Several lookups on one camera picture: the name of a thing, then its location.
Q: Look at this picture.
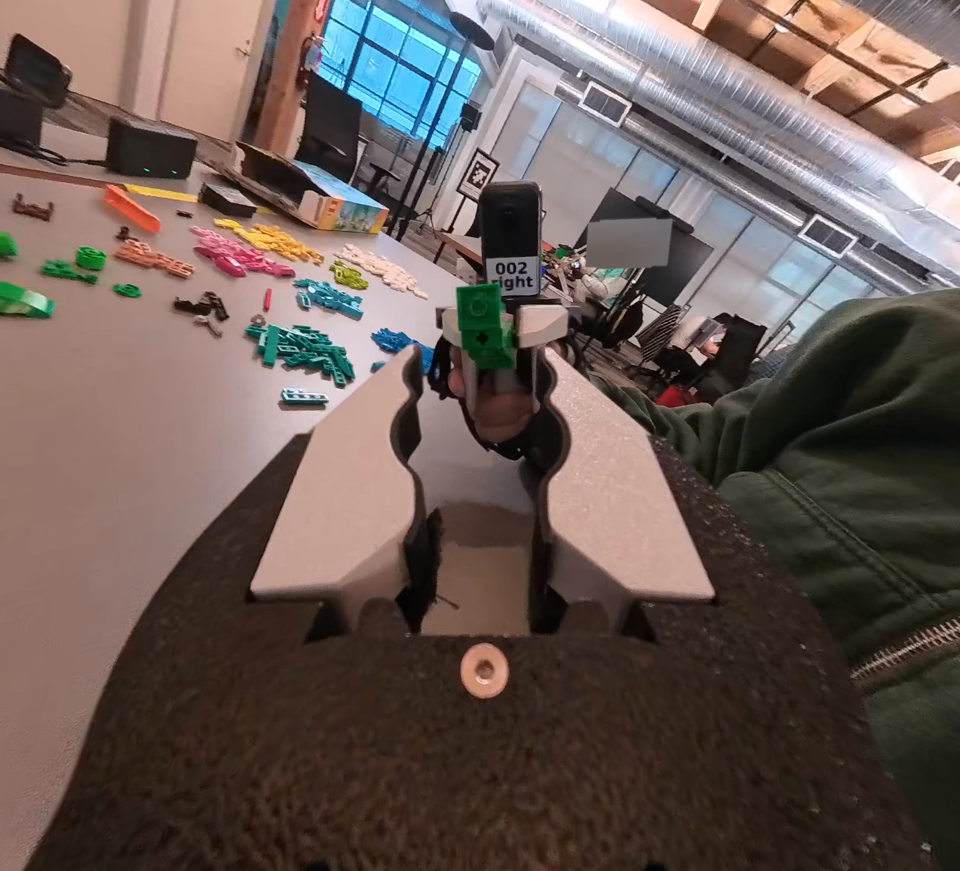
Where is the black charger box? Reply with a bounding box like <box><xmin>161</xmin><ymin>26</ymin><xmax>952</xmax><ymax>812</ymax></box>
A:
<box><xmin>105</xmin><ymin>115</ymin><xmax>199</xmax><ymax>180</ymax></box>

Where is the green lego brick assembly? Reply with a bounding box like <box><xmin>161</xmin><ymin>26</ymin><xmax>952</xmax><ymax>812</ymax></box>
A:
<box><xmin>454</xmin><ymin>283</ymin><xmax>520</xmax><ymax>372</ymax></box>

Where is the pile of yellow lego pieces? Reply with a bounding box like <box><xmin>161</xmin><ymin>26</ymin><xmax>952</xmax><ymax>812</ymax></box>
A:
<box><xmin>213</xmin><ymin>216</ymin><xmax>326</xmax><ymax>265</ymax></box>

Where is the pile of blue lego pieces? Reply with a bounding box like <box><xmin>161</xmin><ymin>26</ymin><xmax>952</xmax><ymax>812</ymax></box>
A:
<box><xmin>370</xmin><ymin>326</ymin><xmax>438</xmax><ymax>374</ymax></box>

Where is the black open case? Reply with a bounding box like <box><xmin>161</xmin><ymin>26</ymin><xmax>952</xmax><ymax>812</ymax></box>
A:
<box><xmin>0</xmin><ymin>33</ymin><xmax>74</xmax><ymax>151</ymax></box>

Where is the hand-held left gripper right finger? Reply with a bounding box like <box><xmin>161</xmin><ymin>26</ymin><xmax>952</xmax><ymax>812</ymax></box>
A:
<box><xmin>528</xmin><ymin>346</ymin><xmax>717</xmax><ymax>632</ymax></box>

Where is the black computer monitor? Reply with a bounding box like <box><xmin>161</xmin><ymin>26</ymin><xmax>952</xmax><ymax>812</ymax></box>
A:
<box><xmin>294</xmin><ymin>70</ymin><xmax>365</xmax><ymax>184</ymax></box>

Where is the cluster of black lego pieces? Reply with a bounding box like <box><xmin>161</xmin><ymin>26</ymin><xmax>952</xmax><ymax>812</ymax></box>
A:
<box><xmin>173</xmin><ymin>291</ymin><xmax>231</xmax><ymax>322</ymax></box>

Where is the small black box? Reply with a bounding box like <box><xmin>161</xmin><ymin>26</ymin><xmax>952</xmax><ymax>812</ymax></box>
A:
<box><xmin>197</xmin><ymin>181</ymin><xmax>261</xmax><ymax>217</ymax></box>

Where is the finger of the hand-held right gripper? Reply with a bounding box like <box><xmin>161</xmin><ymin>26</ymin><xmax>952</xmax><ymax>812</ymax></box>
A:
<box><xmin>437</xmin><ymin>305</ymin><xmax>471</xmax><ymax>364</ymax></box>
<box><xmin>516</xmin><ymin>303</ymin><xmax>570</xmax><ymax>350</ymax></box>

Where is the black television screen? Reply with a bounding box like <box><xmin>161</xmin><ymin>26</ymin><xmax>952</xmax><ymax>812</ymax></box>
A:
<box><xmin>583</xmin><ymin>187</ymin><xmax>715</xmax><ymax>304</ymax></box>

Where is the pile of turquoise lego pieces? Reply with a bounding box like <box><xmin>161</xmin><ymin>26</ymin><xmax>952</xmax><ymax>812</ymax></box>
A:
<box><xmin>293</xmin><ymin>277</ymin><xmax>367</xmax><ymax>322</ymax></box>

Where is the large green sloped lego piece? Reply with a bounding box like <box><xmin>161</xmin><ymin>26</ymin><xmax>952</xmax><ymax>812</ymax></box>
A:
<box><xmin>0</xmin><ymin>281</ymin><xmax>57</xmax><ymax>320</ymax></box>

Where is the framed marker poster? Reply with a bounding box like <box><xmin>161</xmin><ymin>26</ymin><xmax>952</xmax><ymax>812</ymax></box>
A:
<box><xmin>454</xmin><ymin>147</ymin><xmax>503</xmax><ymax>202</ymax></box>

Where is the yellow tape strip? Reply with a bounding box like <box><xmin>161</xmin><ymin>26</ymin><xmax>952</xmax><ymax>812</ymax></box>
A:
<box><xmin>122</xmin><ymin>181</ymin><xmax>202</xmax><ymax>204</ymax></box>

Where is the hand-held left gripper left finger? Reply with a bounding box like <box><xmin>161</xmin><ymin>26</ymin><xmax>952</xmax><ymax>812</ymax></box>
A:
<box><xmin>249</xmin><ymin>344</ymin><xmax>445</xmax><ymax>631</ymax></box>

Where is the lego set cardboard box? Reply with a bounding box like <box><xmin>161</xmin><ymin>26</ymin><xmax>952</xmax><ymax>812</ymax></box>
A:
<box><xmin>234</xmin><ymin>140</ymin><xmax>392</xmax><ymax>236</ymax></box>

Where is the white door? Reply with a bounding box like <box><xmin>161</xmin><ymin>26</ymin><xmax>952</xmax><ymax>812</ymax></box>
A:
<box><xmin>122</xmin><ymin>0</ymin><xmax>198</xmax><ymax>113</ymax></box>
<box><xmin>161</xmin><ymin>0</ymin><xmax>299</xmax><ymax>143</ymax></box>

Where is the pile of teal lego pieces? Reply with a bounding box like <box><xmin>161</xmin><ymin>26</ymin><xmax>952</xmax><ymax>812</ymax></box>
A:
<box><xmin>245</xmin><ymin>322</ymin><xmax>356</xmax><ymax>389</ymax></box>

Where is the orange brick separator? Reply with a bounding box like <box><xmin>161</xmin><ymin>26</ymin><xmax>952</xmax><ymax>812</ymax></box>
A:
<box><xmin>102</xmin><ymin>184</ymin><xmax>163</xmax><ymax>234</ymax></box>

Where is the pile of coral lego pieces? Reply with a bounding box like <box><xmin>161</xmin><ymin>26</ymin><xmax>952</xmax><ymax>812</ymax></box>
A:
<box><xmin>113</xmin><ymin>238</ymin><xmax>195</xmax><ymax>280</ymax></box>

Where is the pile of white lego pieces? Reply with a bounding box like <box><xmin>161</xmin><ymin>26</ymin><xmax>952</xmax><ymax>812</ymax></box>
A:
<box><xmin>333</xmin><ymin>244</ymin><xmax>429</xmax><ymax>301</ymax></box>

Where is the person's right forearm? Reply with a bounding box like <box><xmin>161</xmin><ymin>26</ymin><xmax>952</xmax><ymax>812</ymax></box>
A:
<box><xmin>588</xmin><ymin>289</ymin><xmax>960</xmax><ymax>512</ymax></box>

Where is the black floor lamp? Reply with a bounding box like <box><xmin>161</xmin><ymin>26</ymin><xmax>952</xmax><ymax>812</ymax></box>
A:
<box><xmin>390</xmin><ymin>10</ymin><xmax>498</xmax><ymax>242</ymax></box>

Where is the pile of pink lego pieces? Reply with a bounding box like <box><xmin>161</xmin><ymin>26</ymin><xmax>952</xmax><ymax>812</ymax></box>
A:
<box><xmin>189</xmin><ymin>225</ymin><xmax>297</xmax><ymax>280</ymax></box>

